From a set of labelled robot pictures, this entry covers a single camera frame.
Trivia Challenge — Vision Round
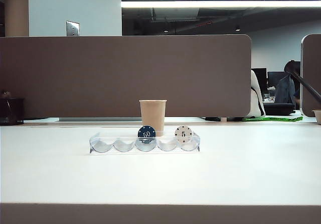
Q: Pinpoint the brown paper cup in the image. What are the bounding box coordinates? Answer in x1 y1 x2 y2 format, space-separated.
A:
139 99 168 137

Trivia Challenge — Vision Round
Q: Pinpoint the blue 50 poker chip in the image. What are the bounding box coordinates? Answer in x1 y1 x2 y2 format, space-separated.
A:
137 125 156 144

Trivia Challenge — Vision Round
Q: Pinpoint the white 5 poker chip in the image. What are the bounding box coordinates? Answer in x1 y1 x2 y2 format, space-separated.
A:
175 125 194 144

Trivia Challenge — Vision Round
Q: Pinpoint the clear plastic chip tray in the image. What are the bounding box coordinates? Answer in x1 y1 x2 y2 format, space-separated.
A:
89 131 201 155

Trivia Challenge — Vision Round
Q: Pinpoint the wide brown desk divider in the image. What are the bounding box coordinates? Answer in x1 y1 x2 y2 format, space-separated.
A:
0 34 252 121

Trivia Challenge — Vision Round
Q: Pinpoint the white office chair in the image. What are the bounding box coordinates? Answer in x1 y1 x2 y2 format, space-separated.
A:
250 69 266 118

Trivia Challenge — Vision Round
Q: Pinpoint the tall black monitor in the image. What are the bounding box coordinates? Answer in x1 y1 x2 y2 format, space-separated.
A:
252 67 268 94

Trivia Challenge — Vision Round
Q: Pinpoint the green tape strip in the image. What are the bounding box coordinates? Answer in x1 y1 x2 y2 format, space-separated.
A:
242 116 304 123

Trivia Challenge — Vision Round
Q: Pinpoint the low black monitor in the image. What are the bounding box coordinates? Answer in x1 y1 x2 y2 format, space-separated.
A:
267 71 289 87

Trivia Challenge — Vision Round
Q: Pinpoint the black cushion bag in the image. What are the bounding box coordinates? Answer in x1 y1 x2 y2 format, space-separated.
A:
263 102 296 116

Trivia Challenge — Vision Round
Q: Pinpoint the seated person in blue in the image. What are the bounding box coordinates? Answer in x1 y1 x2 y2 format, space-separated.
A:
274 60 301 109

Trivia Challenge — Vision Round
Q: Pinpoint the black mesh pen holder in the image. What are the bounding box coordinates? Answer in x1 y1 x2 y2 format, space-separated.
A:
0 90 26 126

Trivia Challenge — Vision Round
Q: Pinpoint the black diagonal pole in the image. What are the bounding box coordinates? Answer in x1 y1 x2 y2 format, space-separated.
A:
285 63 321 98

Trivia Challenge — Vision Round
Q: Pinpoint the beige paper bowl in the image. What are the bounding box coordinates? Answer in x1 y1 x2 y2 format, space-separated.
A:
311 109 321 126

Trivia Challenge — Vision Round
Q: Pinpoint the narrow brown desk divider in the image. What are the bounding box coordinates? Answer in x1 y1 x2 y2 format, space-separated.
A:
300 34 321 118

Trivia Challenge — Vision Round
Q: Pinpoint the metal wall switch plate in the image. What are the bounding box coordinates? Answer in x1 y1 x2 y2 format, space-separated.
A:
66 20 81 37

